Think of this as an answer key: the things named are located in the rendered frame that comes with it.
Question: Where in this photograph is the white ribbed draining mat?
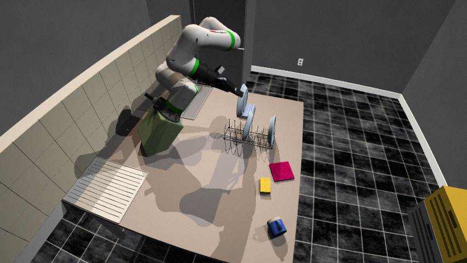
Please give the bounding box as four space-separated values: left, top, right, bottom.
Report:
63 156 149 224

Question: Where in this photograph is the grey ribbed sink drainer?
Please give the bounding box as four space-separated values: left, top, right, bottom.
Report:
137 84 213 120

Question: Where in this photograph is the blue and white checkered towel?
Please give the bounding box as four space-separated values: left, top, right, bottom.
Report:
240 104 255 118

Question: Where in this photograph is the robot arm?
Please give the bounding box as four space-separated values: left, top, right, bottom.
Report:
145 17 241 123

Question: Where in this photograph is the yellow sponge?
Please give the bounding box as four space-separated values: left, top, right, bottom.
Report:
260 178 271 194

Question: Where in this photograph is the beige tiled wall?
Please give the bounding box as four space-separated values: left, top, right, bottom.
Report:
0 15 182 263

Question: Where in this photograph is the dark pink square coaster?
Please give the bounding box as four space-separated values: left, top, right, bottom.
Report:
269 162 294 182

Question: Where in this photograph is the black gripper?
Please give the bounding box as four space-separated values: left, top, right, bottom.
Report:
202 68 244 97

